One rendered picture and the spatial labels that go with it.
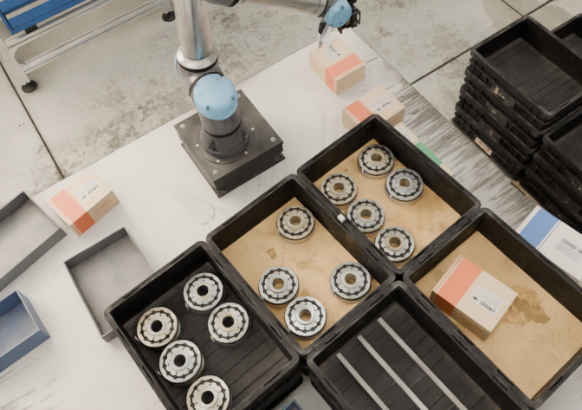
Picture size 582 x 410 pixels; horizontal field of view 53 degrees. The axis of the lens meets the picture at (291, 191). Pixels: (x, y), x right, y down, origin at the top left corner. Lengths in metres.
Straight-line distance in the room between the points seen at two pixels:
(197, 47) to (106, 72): 1.66
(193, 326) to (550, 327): 0.88
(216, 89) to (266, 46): 1.55
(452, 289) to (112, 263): 0.97
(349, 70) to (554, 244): 0.83
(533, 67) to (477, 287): 1.21
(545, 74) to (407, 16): 1.06
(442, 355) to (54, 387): 1.01
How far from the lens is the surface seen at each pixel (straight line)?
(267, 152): 1.77
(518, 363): 1.52
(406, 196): 1.61
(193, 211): 1.81
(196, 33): 1.60
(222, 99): 1.61
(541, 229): 1.72
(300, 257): 1.55
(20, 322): 1.84
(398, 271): 1.43
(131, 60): 3.27
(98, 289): 1.78
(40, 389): 1.76
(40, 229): 1.95
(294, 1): 1.49
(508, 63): 2.47
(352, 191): 1.61
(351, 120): 1.86
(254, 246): 1.58
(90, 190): 1.86
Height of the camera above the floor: 2.25
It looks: 60 degrees down
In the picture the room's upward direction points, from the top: 8 degrees counter-clockwise
